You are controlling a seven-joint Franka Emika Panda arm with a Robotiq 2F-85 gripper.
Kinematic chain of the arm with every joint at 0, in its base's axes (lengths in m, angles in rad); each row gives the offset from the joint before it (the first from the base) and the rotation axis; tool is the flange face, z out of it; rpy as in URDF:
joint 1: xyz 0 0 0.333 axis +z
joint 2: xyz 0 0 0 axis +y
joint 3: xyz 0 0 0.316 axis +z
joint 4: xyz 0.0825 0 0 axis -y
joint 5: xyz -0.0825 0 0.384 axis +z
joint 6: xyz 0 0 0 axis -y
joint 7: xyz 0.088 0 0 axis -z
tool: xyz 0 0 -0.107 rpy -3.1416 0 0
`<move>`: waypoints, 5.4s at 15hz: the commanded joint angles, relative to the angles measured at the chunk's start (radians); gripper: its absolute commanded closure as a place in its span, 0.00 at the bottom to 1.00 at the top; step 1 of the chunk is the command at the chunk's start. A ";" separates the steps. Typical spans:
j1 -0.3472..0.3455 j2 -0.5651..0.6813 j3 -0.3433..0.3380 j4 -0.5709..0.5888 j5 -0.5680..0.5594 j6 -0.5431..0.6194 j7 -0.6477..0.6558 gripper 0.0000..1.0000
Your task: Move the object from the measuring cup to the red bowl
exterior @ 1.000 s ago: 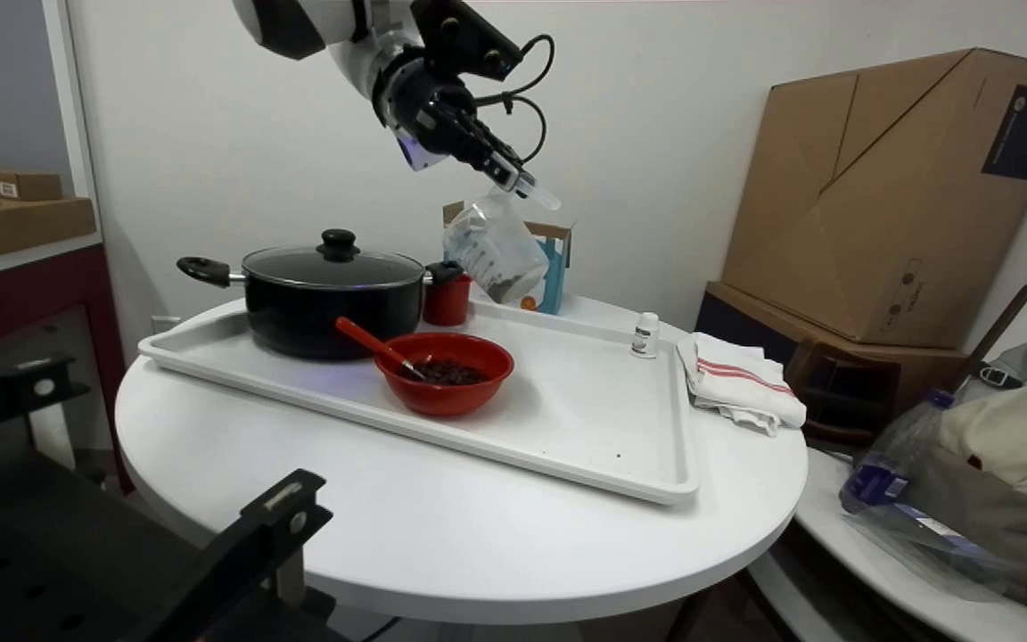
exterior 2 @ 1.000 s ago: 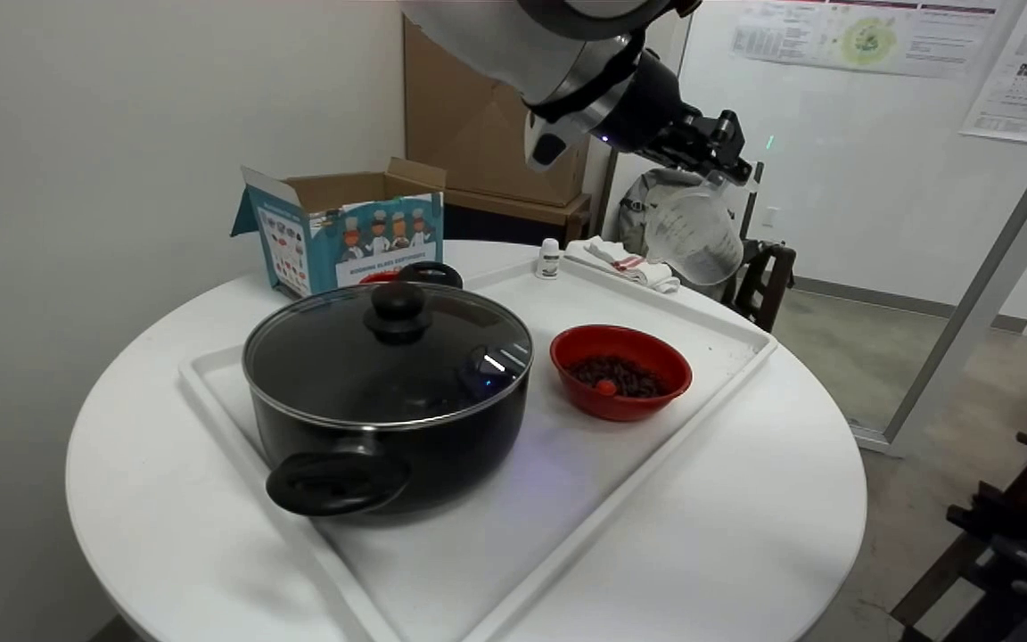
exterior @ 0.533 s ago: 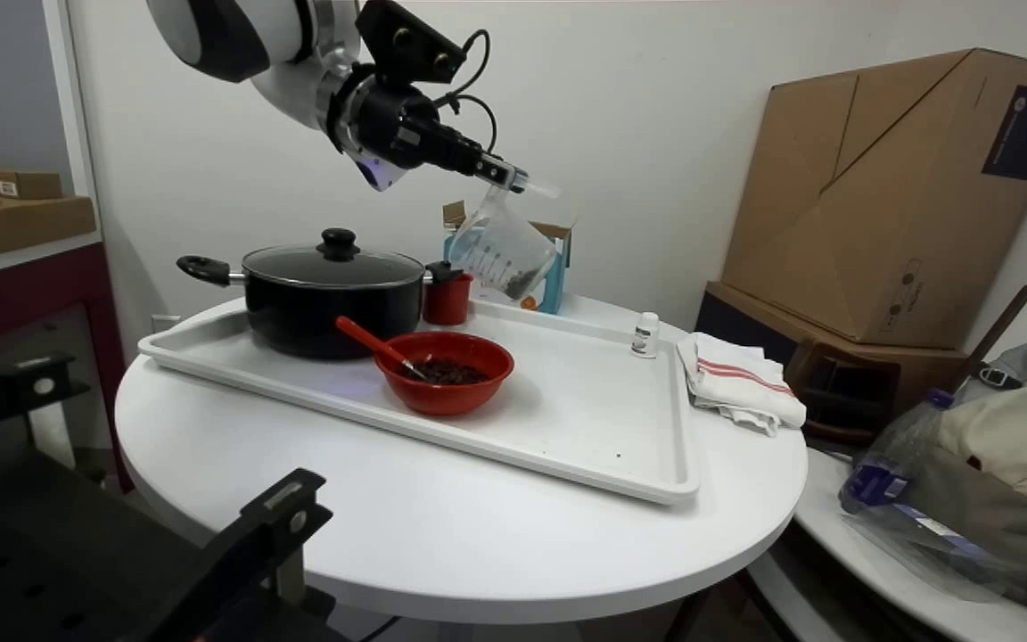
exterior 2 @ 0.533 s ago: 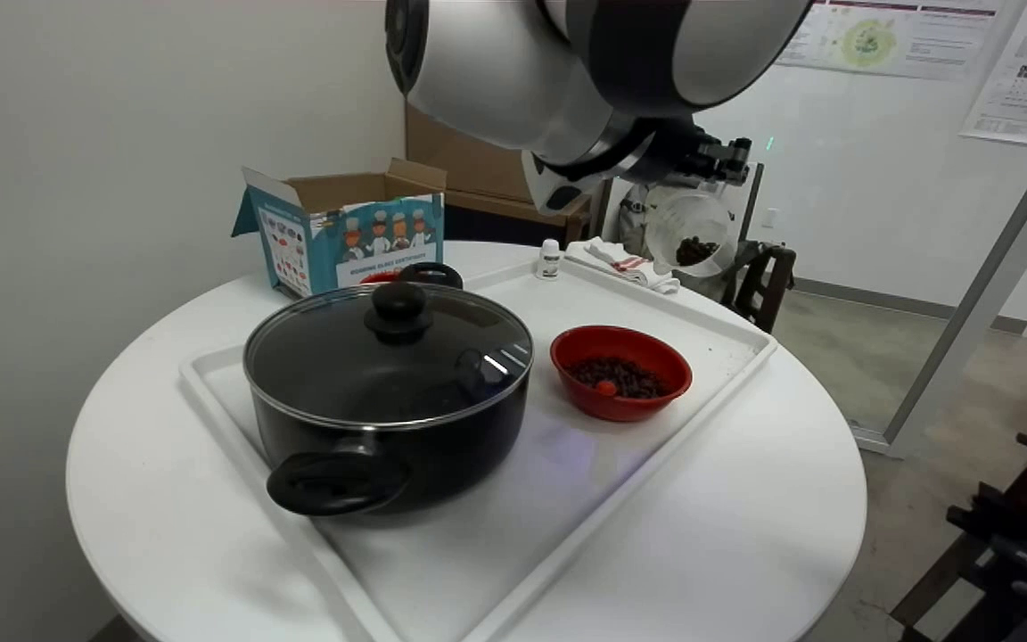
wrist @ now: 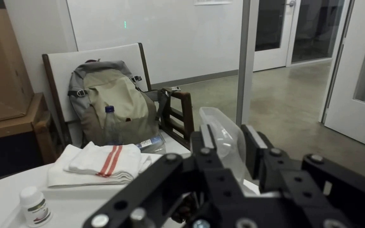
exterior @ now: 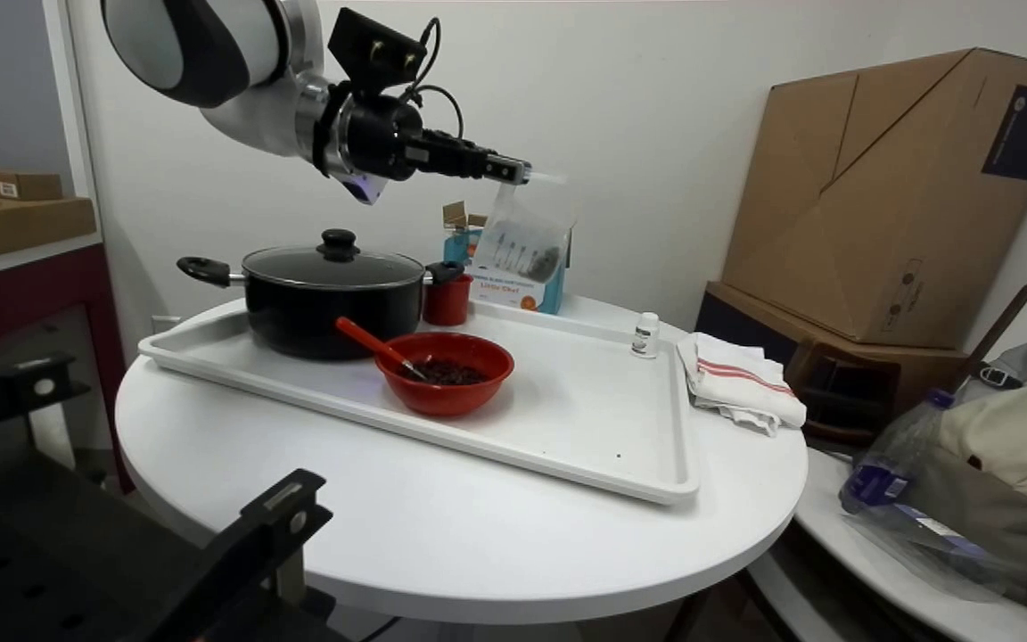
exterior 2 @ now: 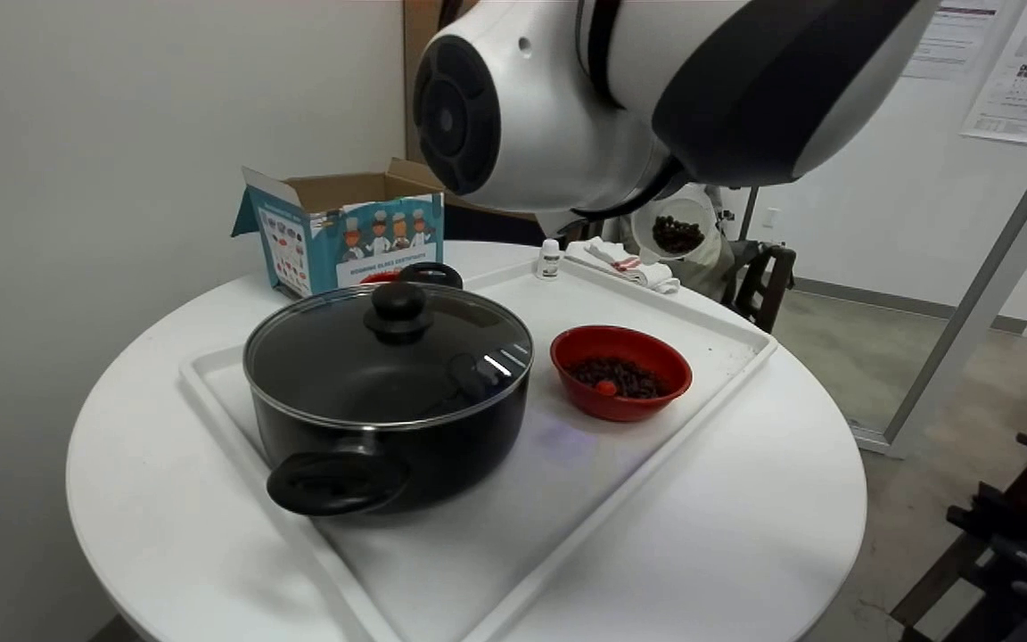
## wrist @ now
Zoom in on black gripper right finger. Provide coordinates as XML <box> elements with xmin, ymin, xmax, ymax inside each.
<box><xmin>240</xmin><ymin>123</ymin><xmax>365</xmax><ymax>228</ymax></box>

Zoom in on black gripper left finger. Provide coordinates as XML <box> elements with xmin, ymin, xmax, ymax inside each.
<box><xmin>82</xmin><ymin>123</ymin><xmax>251</xmax><ymax>228</ymax></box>

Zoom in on clear plastic measuring cup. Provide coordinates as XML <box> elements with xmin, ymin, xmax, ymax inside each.
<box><xmin>198</xmin><ymin>105</ymin><xmax>261</xmax><ymax>196</ymax></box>

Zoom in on clear plastic bottle blue label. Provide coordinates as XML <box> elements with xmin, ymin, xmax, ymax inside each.
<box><xmin>137</xmin><ymin>133</ymin><xmax>167</xmax><ymax>154</ymax></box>

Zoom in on dark wooden chair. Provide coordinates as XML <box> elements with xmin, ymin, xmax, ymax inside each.
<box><xmin>157</xmin><ymin>86</ymin><xmax>195</xmax><ymax>149</ymax></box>

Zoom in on water bottle blue cap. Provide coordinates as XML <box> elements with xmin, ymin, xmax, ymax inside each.
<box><xmin>103</xmin><ymin>104</ymin><xmax>119</xmax><ymax>145</ymax></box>

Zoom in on white towel red stripes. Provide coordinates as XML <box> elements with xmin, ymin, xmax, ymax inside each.
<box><xmin>46</xmin><ymin>140</ymin><xmax>155</xmax><ymax>189</ymax></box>

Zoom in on white door with window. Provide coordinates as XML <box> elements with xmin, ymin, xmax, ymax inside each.
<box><xmin>318</xmin><ymin>0</ymin><xmax>365</xmax><ymax>149</ymax></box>

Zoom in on grey beige backpack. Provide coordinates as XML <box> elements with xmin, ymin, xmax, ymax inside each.
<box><xmin>66</xmin><ymin>58</ymin><xmax>170</xmax><ymax>147</ymax></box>

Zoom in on glass double door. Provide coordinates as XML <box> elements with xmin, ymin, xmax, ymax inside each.
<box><xmin>252</xmin><ymin>0</ymin><xmax>354</xmax><ymax>73</ymax></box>

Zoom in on small white pill bottle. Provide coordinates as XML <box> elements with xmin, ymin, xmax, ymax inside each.
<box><xmin>18</xmin><ymin>185</ymin><xmax>55</xmax><ymax>228</ymax></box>

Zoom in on brown wooden cabinet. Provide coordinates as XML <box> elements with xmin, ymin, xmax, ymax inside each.
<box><xmin>0</xmin><ymin>92</ymin><xmax>60</xmax><ymax>183</ymax></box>

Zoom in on grey metal post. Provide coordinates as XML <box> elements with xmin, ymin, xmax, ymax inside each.
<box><xmin>235</xmin><ymin>0</ymin><xmax>261</xmax><ymax>126</ymax></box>

